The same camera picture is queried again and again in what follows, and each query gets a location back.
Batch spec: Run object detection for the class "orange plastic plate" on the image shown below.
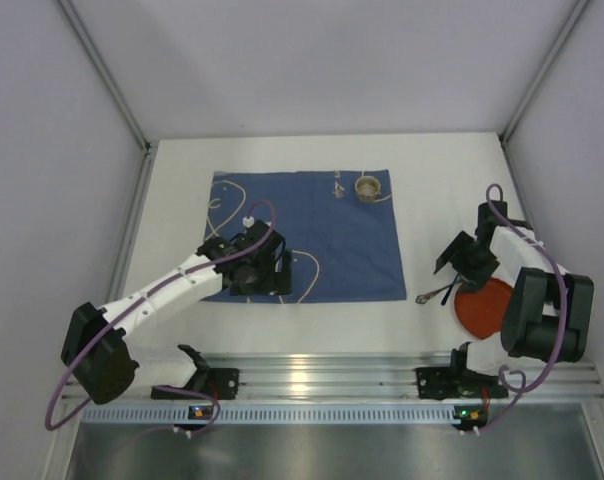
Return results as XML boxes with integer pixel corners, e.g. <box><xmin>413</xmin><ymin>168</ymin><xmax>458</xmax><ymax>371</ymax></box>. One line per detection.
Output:
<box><xmin>454</xmin><ymin>278</ymin><xmax>513</xmax><ymax>340</ymax></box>

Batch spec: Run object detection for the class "blue cloth placemat gold print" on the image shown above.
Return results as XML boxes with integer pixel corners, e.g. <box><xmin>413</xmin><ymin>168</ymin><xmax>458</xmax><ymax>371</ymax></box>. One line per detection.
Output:
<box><xmin>205</xmin><ymin>170</ymin><xmax>407</xmax><ymax>304</ymax></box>

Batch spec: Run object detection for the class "speckled ceramic cup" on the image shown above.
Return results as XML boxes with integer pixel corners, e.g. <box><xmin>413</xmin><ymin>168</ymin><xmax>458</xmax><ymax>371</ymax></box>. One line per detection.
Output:
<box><xmin>354</xmin><ymin>175</ymin><xmax>382</xmax><ymax>203</ymax></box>

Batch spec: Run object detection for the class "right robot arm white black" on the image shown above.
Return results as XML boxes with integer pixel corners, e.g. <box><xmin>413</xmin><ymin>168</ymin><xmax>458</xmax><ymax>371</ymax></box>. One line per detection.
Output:
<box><xmin>434</xmin><ymin>200</ymin><xmax>595</xmax><ymax>378</ymax></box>

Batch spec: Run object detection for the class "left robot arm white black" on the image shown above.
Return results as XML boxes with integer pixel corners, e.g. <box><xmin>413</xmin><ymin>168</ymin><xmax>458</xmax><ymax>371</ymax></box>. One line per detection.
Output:
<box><xmin>61</xmin><ymin>220</ymin><xmax>292</xmax><ymax>405</ymax></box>

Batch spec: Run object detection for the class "blue metal spoon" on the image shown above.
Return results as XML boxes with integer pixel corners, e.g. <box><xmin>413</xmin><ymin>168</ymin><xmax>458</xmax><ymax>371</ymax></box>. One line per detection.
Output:
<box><xmin>440</xmin><ymin>276</ymin><xmax>464</xmax><ymax>306</ymax></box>

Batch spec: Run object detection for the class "iridescent purple fork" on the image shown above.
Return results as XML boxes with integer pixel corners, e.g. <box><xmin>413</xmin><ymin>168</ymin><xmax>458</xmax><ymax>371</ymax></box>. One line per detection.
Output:
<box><xmin>415</xmin><ymin>285</ymin><xmax>448</xmax><ymax>305</ymax></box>

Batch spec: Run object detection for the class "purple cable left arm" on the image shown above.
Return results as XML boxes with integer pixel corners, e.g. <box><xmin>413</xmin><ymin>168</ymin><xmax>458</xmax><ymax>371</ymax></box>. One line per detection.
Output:
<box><xmin>44</xmin><ymin>200</ymin><xmax>278</xmax><ymax>454</ymax></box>

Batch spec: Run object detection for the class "aluminium front rail base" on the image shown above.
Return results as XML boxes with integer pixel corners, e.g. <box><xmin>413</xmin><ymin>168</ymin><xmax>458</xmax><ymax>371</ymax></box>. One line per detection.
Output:
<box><xmin>64</xmin><ymin>352</ymin><xmax>604</xmax><ymax>401</ymax></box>

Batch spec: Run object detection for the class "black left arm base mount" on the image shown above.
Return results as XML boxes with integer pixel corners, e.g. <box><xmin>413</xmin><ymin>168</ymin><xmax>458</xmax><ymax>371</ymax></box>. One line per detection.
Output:
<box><xmin>151</xmin><ymin>344</ymin><xmax>240</xmax><ymax>400</ymax></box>

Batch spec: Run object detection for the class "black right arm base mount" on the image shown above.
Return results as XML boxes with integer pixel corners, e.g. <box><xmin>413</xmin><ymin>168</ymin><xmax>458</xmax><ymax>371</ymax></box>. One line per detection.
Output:
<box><xmin>415</xmin><ymin>342</ymin><xmax>508</xmax><ymax>401</ymax></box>

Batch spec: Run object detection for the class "slotted grey cable duct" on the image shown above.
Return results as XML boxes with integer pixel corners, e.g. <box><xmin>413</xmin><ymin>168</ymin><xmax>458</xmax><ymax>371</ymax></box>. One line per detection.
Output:
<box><xmin>81</xmin><ymin>403</ymin><xmax>488</xmax><ymax>425</ymax></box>

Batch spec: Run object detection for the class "aluminium frame rail right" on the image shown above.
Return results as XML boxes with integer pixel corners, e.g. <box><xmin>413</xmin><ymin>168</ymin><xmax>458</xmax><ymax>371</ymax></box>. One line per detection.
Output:
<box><xmin>498</xmin><ymin>0</ymin><xmax>594</xmax><ymax>147</ymax></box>

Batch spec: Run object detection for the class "aluminium frame rail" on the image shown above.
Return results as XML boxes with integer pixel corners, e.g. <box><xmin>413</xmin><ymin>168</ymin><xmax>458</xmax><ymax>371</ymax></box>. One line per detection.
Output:
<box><xmin>53</xmin><ymin>0</ymin><xmax>151</xmax><ymax>152</ymax></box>
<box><xmin>498</xmin><ymin>0</ymin><xmax>594</xmax><ymax>147</ymax></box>

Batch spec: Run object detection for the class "aluminium frame rail left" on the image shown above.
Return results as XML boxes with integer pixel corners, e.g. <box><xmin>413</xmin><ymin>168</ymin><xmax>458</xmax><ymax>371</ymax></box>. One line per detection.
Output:
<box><xmin>53</xmin><ymin>0</ymin><xmax>151</xmax><ymax>152</ymax></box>

